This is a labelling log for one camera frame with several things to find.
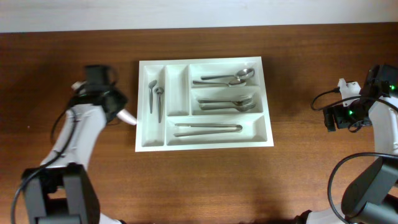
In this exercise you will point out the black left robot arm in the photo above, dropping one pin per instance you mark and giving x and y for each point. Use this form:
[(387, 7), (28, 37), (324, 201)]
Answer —
[(59, 189)]

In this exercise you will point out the metal fork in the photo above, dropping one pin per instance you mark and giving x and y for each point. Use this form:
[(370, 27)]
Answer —
[(238, 102), (241, 108)]

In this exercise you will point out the small metal spoon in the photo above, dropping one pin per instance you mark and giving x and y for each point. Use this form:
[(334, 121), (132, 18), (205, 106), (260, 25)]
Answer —
[(159, 92), (152, 84)]

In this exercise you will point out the pink handled utensil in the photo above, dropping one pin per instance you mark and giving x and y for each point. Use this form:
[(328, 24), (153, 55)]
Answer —
[(127, 117)]

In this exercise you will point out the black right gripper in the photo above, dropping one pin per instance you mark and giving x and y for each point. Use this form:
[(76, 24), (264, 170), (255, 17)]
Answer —
[(339, 121)]

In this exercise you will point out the large metal spoon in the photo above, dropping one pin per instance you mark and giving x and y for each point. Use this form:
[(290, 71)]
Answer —
[(243, 74), (234, 82)]

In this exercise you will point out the white plastic cutlery tray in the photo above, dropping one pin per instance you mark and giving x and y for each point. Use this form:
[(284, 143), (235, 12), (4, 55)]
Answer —
[(179, 105)]

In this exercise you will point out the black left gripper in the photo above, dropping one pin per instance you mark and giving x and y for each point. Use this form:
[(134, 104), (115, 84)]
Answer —
[(122, 99)]

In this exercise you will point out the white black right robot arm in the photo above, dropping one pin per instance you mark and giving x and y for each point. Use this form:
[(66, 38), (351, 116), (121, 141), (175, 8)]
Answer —
[(367, 198)]

